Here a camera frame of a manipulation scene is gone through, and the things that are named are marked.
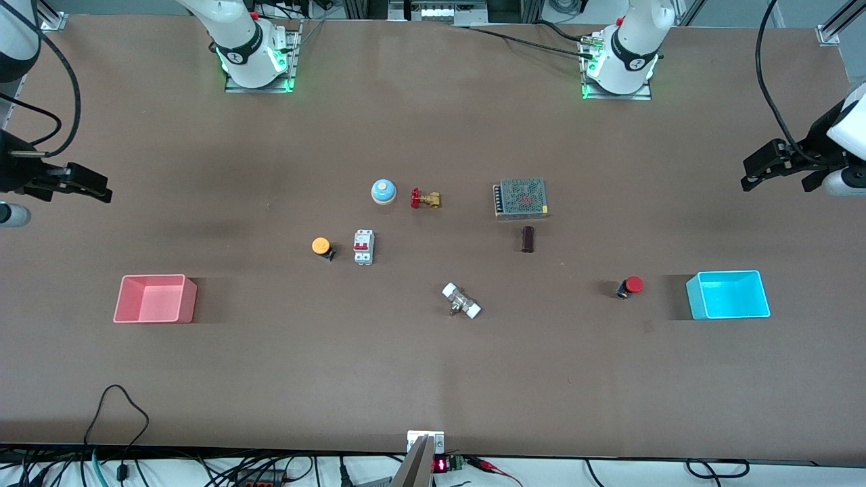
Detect cyan plastic bin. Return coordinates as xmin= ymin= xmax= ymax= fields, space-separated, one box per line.
xmin=685 ymin=270 xmax=772 ymax=320

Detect metal mesh power supply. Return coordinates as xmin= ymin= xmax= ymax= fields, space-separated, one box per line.
xmin=493 ymin=177 xmax=550 ymax=220

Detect black box orange connectors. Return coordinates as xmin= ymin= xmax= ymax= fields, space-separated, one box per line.
xmin=230 ymin=469 xmax=288 ymax=487

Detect black looped cable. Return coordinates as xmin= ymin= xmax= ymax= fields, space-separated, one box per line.
xmin=83 ymin=384 xmax=150 ymax=448

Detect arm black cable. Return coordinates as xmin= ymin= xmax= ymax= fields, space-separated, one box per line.
xmin=756 ymin=0 xmax=823 ymax=166
xmin=0 ymin=0 xmax=82 ymax=160

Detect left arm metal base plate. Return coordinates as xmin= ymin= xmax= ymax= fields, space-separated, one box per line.
xmin=580 ymin=34 xmax=652 ymax=101

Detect red clip lead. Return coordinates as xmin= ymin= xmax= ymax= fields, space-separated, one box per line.
xmin=467 ymin=457 xmax=523 ymax=487

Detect grey background equipment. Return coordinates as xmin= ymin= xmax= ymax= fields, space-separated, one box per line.
xmin=388 ymin=0 xmax=489 ymax=26

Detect grey metal bar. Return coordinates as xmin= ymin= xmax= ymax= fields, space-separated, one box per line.
xmin=391 ymin=436 xmax=435 ymax=487

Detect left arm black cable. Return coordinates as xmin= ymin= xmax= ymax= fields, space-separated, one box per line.
xmin=756 ymin=0 xmax=823 ymax=166

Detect aluminium extrusion rail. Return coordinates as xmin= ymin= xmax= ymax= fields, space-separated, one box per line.
xmin=817 ymin=0 xmax=866 ymax=47
xmin=37 ymin=0 xmax=70 ymax=32

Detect pink plastic bin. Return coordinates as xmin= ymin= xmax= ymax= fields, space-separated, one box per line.
xmin=113 ymin=274 xmax=198 ymax=324

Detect white circuit breaker red switches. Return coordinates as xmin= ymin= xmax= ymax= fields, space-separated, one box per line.
xmin=352 ymin=229 xmax=375 ymax=266

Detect black coiled cable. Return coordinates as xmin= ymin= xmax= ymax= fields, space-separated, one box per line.
xmin=685 ymin=459 xmax=750 ymax=480

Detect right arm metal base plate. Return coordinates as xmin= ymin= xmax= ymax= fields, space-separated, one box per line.
xmin=225 ymin=19 xmax=300 ymax=94

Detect metal fitting white ends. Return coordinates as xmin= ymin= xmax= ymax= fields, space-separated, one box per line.
xmin=442 ymin=283 xmax=482 ymax=320

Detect black table cable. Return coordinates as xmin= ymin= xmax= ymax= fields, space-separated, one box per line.
xmin=467 ymin=24 xmax=589 ymax=58
xmin=534 ymin=19 xmax=595 ymax=44

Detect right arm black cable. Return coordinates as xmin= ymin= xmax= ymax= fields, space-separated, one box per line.
xmin=0 ymin=0 xmax=82 ymax=160

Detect white mounting plate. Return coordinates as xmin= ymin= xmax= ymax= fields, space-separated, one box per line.
xmin=407 ymin=430 xmax=446 ymax=454

